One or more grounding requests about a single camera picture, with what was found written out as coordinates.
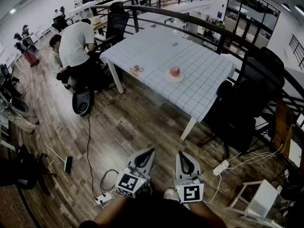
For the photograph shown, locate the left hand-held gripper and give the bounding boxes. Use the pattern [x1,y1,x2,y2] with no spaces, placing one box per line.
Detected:
[115,148,157,199]

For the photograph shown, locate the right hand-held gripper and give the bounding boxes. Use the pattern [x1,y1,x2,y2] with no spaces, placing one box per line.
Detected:
[172,151,205,204]

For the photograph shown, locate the person's left forearm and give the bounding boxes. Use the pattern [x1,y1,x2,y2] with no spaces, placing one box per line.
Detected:
[94,195,130,228]

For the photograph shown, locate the person's right forearm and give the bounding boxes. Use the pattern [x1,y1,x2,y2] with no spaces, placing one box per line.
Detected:
[189,202,228,228]

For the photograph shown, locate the person's right white shoe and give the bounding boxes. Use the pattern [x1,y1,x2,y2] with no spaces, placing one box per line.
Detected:
[163,188,178,201]

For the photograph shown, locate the white power strip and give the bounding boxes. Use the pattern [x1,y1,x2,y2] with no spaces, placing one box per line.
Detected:
[212,160,230,176]
[95,192,114,206]

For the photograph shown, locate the person's black shorts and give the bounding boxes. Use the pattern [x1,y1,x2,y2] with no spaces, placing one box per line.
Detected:
[78,193,228,228]

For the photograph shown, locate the green broom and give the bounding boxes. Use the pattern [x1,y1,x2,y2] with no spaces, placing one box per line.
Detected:
[44,142,74,174]

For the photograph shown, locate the white stool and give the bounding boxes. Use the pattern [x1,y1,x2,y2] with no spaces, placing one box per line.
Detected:
[225,179,285,225]

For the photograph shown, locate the grey floor device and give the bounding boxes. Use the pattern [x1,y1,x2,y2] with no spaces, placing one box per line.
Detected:
[72,86,91,116]

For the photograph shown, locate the clear bag of doughnuts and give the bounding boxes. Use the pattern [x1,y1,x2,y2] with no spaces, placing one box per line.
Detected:
[129,65,145,77]

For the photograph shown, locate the white grid tablecloth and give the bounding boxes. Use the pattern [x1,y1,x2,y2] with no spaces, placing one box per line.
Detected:
[99,26,237,123]

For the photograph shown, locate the beige fabric bag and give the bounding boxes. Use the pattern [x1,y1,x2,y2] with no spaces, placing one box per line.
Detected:
[8,97,36,134]

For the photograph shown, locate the black mesh office chair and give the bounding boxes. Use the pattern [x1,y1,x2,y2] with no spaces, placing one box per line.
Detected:
[95,1,130,54]

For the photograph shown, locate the wooden desk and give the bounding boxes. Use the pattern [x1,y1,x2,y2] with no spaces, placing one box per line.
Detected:
[91,20,107,30]

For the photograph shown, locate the black curved railing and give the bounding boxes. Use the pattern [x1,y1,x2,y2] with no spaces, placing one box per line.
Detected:
[90,5,304,118]

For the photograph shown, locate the red suitcase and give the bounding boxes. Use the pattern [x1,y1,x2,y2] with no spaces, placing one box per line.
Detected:
[22,51,40,67]

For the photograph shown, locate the black stair railing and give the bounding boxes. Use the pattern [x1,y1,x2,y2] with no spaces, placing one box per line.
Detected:
[289,34,304,70]

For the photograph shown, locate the black framed glass doors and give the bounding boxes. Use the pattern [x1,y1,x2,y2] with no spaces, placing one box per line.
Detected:
[224,0,281,49]

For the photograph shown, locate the long white table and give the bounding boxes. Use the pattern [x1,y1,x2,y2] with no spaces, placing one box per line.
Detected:
[68,1,95,16]

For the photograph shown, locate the black cable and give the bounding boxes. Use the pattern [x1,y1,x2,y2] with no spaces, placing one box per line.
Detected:
[86,113,99,199]

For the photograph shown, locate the white cable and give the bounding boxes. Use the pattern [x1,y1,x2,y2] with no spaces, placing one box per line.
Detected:
[204,124,295,204]

